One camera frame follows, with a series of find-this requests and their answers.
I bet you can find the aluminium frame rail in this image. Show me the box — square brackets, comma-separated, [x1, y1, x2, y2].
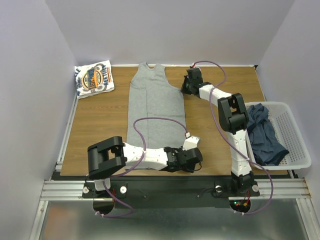
[29, 159, 312, 240]

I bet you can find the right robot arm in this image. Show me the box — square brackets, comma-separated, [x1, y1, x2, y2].
[181, 66, 255, 195]

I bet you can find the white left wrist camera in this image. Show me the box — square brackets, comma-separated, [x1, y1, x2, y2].
[182, 132, 201, 151]

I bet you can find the grey tank top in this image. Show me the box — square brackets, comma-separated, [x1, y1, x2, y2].
[126, 62, 186, 149]

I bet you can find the folded white printed tank top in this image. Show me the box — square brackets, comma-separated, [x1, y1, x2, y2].
[74, 60, 115, 100]

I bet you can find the navy blue tank top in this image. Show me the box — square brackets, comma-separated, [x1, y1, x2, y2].
[247, 103, 289, 166]

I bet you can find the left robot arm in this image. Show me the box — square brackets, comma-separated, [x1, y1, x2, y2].
[87, 136, 203, 197]

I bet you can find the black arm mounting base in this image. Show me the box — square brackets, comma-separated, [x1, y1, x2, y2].
[82, 175, 260, 212]

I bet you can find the white plastic laundry basket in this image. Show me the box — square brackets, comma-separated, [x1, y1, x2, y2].
[261, 101, 312, 171]

